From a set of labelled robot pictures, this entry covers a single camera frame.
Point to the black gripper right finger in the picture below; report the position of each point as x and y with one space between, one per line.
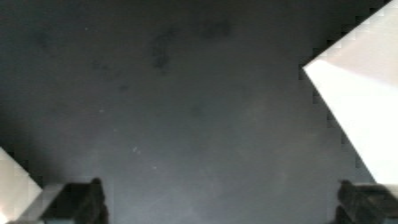
369 203

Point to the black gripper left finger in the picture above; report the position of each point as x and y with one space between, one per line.
79 206

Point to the white front drawer tray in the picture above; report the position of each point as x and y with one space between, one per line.
19 189

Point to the white drawer cabinet box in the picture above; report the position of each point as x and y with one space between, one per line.
354 75

